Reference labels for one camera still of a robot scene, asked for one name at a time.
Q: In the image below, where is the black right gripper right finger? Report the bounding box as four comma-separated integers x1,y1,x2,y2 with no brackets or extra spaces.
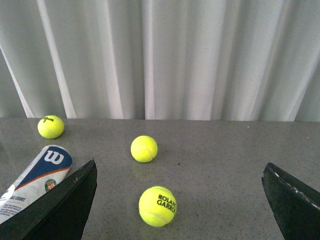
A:
261,162,320,240

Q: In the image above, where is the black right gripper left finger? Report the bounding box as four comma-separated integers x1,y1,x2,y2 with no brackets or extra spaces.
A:
0,160,97,240

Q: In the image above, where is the white blue tennis ball can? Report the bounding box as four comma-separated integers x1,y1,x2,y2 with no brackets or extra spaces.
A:
0,145,73,223

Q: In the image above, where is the Wilson tennis ball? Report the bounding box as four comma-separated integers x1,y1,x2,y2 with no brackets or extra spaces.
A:
37,115,65,139

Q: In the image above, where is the Roland Garros tennis ball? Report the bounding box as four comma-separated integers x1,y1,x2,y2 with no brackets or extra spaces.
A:
138,185,177,227

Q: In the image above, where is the plain yellow tennis ball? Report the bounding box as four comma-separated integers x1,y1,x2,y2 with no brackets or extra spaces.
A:
130,135,158,163

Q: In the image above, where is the white curtain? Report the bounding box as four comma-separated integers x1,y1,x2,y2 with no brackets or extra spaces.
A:
0,0,320,122

